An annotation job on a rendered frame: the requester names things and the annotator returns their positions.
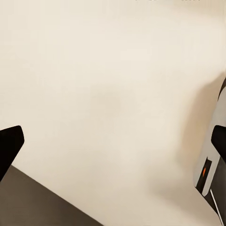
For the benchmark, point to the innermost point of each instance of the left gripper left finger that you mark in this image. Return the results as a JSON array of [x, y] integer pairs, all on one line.
[[11, 141]]

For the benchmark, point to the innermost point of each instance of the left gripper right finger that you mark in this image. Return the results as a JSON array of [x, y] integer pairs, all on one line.
[[218, 139]]

